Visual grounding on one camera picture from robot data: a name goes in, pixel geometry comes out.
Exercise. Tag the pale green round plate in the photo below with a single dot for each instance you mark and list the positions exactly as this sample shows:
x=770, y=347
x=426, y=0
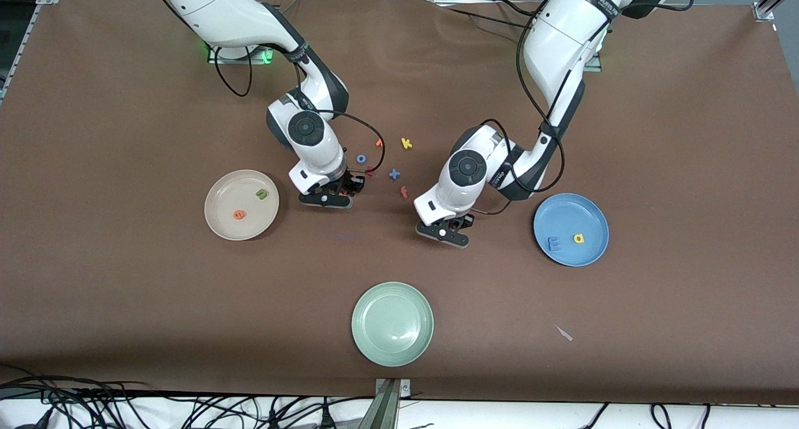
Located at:
x=392, y=324

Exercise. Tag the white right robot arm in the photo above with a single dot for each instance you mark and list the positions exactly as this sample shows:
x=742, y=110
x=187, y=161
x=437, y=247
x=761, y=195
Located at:
x=306, y=129

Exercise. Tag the aluminium frame profile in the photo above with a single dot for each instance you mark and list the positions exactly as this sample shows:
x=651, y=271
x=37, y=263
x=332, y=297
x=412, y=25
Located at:
x=771, y=1

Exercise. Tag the aluminium frame rail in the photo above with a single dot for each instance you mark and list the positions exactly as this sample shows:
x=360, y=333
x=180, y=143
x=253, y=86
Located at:
x=25, y=39

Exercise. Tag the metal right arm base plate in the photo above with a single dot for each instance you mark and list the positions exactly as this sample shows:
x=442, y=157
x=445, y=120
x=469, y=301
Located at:
x=268, y=57

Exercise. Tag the blue round plate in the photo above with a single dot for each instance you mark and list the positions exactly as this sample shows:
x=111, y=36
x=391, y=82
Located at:
x=571, y=213

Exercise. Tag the blue foam letter m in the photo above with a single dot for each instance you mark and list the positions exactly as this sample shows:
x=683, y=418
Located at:
x=553, y=245

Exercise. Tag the beige round plate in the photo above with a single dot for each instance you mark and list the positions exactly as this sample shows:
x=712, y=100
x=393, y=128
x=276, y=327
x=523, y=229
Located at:
x=231, y=192

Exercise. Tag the small white paper scrap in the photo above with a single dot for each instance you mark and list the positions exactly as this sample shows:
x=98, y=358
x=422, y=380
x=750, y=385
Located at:
x=563, y=333

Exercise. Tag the grey metal table bracket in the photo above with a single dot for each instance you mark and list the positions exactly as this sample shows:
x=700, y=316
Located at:
x=392, y=404

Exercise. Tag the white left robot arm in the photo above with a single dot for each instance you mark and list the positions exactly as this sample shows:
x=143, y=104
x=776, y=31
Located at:
x=468, y=167

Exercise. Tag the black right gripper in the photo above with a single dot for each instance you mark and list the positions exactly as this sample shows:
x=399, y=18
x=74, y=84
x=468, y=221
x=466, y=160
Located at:
x=351, y=183

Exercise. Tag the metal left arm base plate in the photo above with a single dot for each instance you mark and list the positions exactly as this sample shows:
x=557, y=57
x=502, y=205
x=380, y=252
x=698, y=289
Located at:
x=596, y=64

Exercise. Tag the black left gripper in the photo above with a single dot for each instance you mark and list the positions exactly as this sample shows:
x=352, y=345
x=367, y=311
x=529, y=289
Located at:
x=465, y=223

